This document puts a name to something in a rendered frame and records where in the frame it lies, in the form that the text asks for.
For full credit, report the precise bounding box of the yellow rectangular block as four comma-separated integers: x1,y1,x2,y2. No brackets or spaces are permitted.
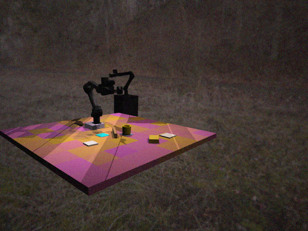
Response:
149,135,159,143

